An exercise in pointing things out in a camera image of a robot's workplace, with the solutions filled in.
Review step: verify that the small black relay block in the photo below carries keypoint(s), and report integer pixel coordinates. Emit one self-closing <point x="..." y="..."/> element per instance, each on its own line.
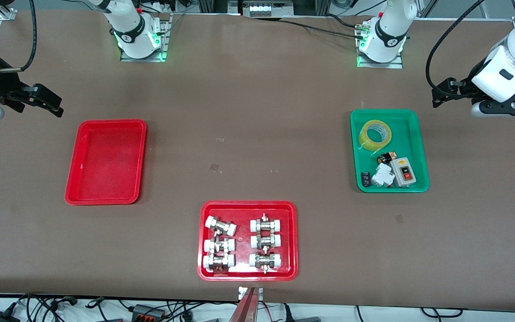
<point x="366" y="179"/>

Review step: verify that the grey power box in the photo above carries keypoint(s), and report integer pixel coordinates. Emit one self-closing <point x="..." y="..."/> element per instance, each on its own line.
<point x="148" y="311"/>

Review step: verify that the red tray with fittings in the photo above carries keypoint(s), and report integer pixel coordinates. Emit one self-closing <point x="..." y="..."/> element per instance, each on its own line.
<point x="242" y="268"/>

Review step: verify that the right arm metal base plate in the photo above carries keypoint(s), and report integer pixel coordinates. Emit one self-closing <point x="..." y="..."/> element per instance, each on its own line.
<point x="164" y="36"/>

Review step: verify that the small metal bracket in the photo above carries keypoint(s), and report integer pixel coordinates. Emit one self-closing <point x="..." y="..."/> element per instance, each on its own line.
<point x="242" y="293"/>

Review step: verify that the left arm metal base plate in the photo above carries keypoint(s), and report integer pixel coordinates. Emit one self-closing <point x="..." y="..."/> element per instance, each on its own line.
<point x="396" y="64"/>

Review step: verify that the grey push button switch box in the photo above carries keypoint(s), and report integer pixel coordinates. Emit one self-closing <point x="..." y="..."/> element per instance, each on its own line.
<point x="403" y="172"/>

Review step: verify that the green plastic tray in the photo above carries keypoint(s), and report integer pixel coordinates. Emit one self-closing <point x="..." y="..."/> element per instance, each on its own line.
<point x="400" y="129"/>

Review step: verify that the white power strip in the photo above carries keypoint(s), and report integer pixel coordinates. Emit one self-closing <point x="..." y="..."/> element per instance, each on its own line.
<point x="266" y="9"/>

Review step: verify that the white capped metal pipe fitting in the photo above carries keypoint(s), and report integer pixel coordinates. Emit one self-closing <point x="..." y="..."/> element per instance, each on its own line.
<point x="265" y="260"/>
<point x="218" y="262"/>
<point x="265" y="224"/>
<point x="265" y="241"/>
<point x="218" y="245"/>
<point x="221" y="226"/>

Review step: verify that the red metal bar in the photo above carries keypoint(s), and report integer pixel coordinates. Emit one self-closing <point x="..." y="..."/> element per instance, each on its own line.
<point x="245" y="308"/>

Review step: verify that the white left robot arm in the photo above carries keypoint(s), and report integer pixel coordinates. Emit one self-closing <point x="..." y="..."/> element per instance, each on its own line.
<point x="389" y="31"/>

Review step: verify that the small black round component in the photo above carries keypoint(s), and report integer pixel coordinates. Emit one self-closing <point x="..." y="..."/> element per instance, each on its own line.
<point x="385" y="158"/>

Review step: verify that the black power adapter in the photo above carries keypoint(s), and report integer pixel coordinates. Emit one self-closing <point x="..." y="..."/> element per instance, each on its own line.
<point x="0" y="317"/>

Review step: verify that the empty-type red plastic tray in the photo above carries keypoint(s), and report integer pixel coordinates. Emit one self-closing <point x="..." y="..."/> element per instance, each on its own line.
<point x="105" y="163"/>

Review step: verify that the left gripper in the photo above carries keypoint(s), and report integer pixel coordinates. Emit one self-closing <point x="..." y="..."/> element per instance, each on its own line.
<point x="466" y="85"/>

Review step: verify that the yellow tape roll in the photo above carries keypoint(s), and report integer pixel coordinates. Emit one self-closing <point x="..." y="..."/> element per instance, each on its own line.
<point x="367" y="141"/>

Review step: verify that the white circuit breaker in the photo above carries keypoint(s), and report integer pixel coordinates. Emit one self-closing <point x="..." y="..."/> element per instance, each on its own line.
<point x="383" y="175"/>

